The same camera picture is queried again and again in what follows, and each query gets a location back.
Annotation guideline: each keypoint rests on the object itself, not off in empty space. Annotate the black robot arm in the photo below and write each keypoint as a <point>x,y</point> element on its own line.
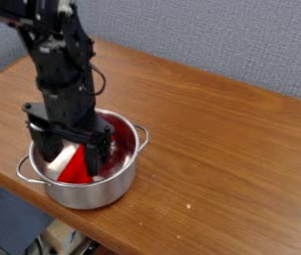
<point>60,49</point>

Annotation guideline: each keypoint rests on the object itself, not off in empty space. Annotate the red rectangular block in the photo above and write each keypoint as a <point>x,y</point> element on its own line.
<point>75,171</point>

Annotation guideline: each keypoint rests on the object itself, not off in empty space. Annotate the stainless steel pot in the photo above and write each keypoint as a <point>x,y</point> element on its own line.
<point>116,173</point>

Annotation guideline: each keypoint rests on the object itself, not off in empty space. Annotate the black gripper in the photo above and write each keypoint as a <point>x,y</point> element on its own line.
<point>65,117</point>

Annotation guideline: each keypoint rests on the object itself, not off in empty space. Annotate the beige box under table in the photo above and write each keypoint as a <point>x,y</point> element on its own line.
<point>63,238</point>

